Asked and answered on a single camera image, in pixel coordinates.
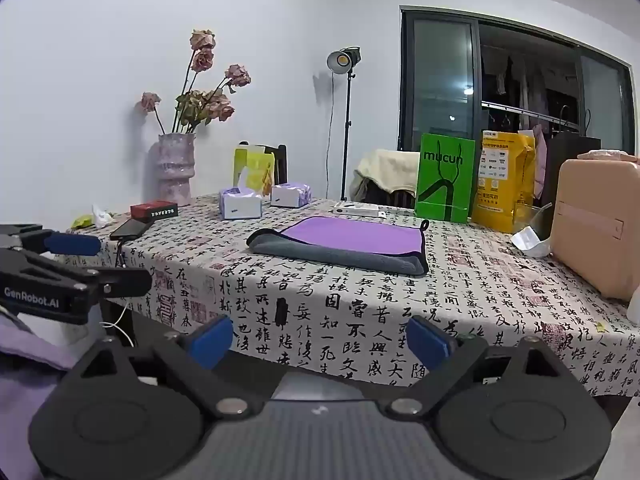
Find pink ceramic vase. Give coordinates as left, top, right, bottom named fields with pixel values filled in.
left=151, top=132, right=197, bottom=207

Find yellow green bag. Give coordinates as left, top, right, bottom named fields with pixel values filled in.
left=233, top=144, right=276, bottom=196

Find studio light on stand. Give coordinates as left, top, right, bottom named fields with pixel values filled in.
left=326, top=46, right=362, bottom=202

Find purple and grey towel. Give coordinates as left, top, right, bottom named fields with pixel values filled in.
left=246, top=215, right=431, bottom=277

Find hanging clothes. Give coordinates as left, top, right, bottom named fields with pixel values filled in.
left=482, top=55, right=551, bottom=128

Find white paper receipt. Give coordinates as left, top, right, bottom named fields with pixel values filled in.
left=511, top=226, right=552, bottom=258

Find person's purple garment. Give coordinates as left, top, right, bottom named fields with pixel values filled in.
left=0, top=312, right=81, bottom=480

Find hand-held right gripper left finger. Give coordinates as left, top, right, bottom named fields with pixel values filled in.
left=70, top=315, right=266, bottom=423

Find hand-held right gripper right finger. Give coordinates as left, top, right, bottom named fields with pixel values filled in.
left=379, top=315, right=572, bottom=423

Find purple tissue pack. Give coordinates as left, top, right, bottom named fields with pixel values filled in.
left=270, top=182, right=312, bottom=208
left=218, top=170, right=263, bottom=220

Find red flat box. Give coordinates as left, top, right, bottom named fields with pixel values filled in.
left=130, top=201, right=179, bottom=219

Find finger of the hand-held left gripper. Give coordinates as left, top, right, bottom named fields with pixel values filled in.
left=81, top=267, right=153, bottom=307
left=0, top=223, right=103, bottom=259

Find black smartphone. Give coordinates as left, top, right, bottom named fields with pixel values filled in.
left=109, top=218, right=155, bottom=241

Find white flat box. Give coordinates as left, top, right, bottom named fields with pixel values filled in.
left=333, top=200, right=387, bottom=218

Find black bag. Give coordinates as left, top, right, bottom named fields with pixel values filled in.
left=542, top=132, right=601, bottom=202

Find white thin cable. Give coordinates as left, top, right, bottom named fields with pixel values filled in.
left=99, top=305, right=137, bottom=347

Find green paper bag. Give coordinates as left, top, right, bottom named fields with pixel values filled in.
left=414, top=133, right=476, bottom=224

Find black framed sliding window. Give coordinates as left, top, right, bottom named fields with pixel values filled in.
left=398, top=5, right=636, bottom=161

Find dark wooden chair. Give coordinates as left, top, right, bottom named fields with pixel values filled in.
left=239, top=141, right=288, bottom=186

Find cream cloth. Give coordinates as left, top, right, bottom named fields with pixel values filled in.
left=355, top=149, right=421, bottom=201

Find beige pink case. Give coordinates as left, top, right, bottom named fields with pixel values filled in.
left=550, top=152, right=640, bottom=302

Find dried pink roses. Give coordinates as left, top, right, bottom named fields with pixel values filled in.
left=140, top=29, right=252, bottom=136

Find clear plastic container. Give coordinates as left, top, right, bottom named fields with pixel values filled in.
left=515, top=201, right=554, bottom=241

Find pink cloth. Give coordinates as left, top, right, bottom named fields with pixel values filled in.
left=575, top=149, right=640, bottom=163

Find yellow paper bag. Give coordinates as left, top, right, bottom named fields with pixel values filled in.
left=472, top=130, right=537, bottom=234

